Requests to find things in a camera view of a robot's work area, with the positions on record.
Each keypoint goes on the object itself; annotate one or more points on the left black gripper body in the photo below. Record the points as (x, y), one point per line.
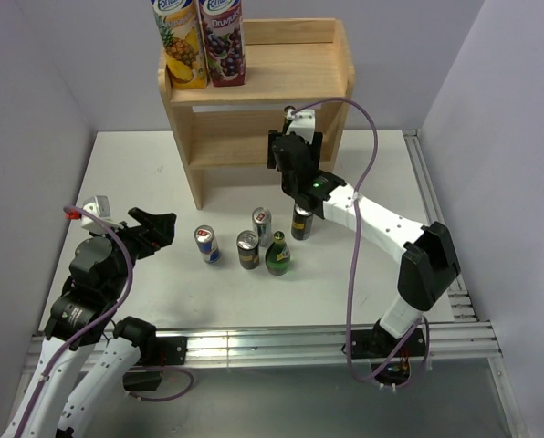
(130, 240)

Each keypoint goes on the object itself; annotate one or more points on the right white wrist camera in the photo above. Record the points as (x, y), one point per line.
(304, 125)

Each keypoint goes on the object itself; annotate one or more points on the tall green glass bottle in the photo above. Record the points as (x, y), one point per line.
(289, 116)

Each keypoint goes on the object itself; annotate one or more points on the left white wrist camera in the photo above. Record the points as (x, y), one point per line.
(98, 206)

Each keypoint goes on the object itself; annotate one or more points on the wooden two-tier shelf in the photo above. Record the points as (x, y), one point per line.
(293, 61)

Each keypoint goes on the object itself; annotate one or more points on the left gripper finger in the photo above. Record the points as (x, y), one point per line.
(145, 250)
(157, 229)

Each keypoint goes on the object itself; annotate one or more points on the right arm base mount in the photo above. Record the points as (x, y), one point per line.
(411, 358)

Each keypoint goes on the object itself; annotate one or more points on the pineapple juice carton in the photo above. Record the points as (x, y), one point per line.
(182, 43)

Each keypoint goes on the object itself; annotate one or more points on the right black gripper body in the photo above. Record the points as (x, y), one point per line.
(287, 186)

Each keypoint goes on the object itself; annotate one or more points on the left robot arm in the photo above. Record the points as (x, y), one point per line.
(59, 402)

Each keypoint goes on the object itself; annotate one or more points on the blue silver energy drink can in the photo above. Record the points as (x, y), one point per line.
(205, 239)

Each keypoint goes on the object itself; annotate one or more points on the black gold can front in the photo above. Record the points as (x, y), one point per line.
(247, 243)

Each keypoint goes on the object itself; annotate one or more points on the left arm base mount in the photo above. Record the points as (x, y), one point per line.
(166, 351)

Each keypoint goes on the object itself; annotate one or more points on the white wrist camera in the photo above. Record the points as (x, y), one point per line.
(98, 206)
(304, 125)

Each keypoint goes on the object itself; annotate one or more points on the black gold can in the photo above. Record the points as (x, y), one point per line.
(301, 223)
(247, 243)

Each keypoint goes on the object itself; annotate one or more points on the silver slim can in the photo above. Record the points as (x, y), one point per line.
(262, 225)

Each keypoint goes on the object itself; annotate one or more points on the aluminium side rail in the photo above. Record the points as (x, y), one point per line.
(460, 300)

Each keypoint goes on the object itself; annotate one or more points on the small round green bottle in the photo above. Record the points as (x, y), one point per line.
(278, 256)

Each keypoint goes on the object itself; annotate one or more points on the grape juice carton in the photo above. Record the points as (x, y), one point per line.
(224, 41)

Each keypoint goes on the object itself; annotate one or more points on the black gold can rear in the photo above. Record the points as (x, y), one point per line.
(301, 223)

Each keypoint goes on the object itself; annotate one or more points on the aluminium front rail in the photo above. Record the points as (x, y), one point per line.
(311, 346)

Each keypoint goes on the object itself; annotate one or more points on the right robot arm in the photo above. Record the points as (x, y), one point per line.
(426, 253)

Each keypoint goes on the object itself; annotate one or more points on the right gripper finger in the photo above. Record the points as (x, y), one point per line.
(271, 158)
(317, 146)

